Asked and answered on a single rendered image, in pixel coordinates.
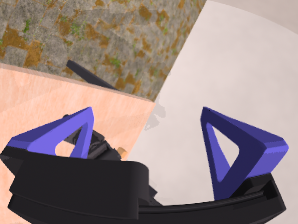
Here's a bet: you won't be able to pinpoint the small tan block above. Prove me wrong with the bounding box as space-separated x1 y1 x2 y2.
117 147 128 158

